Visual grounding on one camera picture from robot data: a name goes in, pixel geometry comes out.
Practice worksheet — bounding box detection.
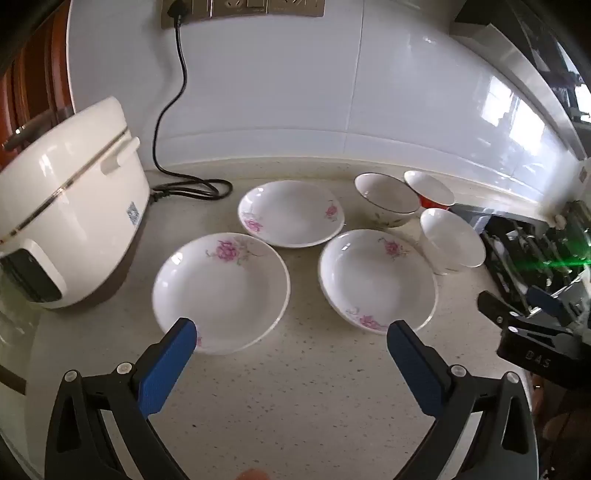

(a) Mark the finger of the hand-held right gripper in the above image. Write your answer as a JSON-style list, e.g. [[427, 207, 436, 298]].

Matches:
[[478, 285, 574, 329], [482, 227, 556, 302]]

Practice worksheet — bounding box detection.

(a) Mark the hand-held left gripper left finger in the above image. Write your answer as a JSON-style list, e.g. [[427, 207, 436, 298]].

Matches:
[[44, 318, 198, 480]]

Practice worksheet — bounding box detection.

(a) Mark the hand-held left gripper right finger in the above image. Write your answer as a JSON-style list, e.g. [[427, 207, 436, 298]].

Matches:
[[387, 320, 539, 480]]

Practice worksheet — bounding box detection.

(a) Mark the plain white bowl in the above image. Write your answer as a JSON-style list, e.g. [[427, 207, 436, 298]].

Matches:
[[419, 207, 487, 276]]

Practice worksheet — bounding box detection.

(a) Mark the white floral plate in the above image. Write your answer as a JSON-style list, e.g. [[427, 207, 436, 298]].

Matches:
[[318, 229, 439, 334], [238, 180, 346, 249], [152, 233, 291, 356]]

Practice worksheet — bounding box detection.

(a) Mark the red and white bowl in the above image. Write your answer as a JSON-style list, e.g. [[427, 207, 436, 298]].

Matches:
[[403, 170, 456, 211]]

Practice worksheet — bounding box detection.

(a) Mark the white dark-rimmed bowl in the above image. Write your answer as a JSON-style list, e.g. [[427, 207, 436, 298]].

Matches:
[[353, 172, 421, 228]]

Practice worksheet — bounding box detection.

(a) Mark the person's right hand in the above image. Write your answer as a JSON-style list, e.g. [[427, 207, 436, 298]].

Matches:
[[531, 375, 591, 480]]

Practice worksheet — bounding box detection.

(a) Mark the person's left hand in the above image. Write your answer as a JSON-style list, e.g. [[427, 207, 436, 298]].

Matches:
[[242, 455, 270, 480]]

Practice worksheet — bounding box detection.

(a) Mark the black stove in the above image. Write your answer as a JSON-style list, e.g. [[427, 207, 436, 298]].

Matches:
[[450, 203, 559, 278]]

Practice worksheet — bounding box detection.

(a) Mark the white rice cooker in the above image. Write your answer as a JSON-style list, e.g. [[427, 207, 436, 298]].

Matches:
[[0, 95, 151, 310]]

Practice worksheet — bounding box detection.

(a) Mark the grey range hood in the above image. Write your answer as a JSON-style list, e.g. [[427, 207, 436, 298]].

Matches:
[[450, 0, 591, 162]]

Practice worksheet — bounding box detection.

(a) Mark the metal door handle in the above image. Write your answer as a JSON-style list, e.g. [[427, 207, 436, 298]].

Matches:
[[2, 107, 72, 151]]

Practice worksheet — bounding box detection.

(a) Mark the brown wooden door frame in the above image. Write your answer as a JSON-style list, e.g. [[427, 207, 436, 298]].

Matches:
[[0, 0, 77, 155]]

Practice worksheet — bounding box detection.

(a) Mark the black power cable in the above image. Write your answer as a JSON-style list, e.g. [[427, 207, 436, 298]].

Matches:
[[148, 0, 233, 202]]

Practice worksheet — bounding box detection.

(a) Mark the wall socket panel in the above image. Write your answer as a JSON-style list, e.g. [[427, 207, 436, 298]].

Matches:
[[161, 0, 326, 30]]

